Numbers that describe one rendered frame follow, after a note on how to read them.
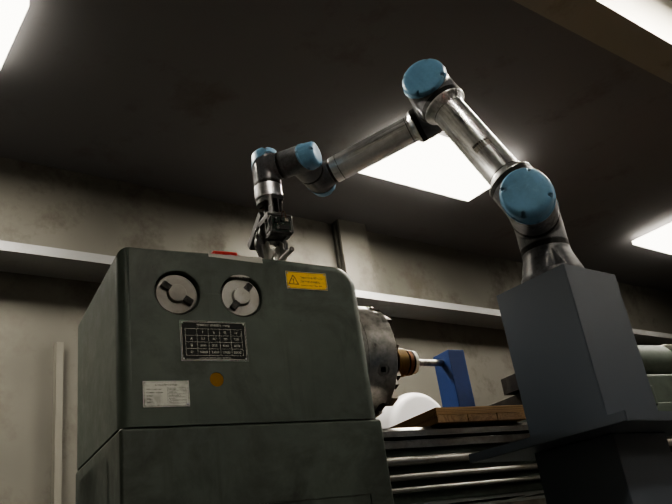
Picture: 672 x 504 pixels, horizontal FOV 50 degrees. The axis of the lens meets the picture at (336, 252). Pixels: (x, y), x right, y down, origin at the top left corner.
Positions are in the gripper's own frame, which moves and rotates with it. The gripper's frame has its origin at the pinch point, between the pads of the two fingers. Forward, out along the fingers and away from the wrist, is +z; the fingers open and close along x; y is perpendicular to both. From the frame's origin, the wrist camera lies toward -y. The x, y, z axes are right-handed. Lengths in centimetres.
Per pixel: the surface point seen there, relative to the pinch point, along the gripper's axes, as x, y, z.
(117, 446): -43, 12, 45
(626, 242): 556, -296, -200
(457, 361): 60, -8, 21
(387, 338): 29.1, 3.7, 18.6
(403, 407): 201, -243, -20
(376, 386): 25.5, 0.1, 30.5
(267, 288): -9.0, 14.0, 10.6
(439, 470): 39, 2, 53
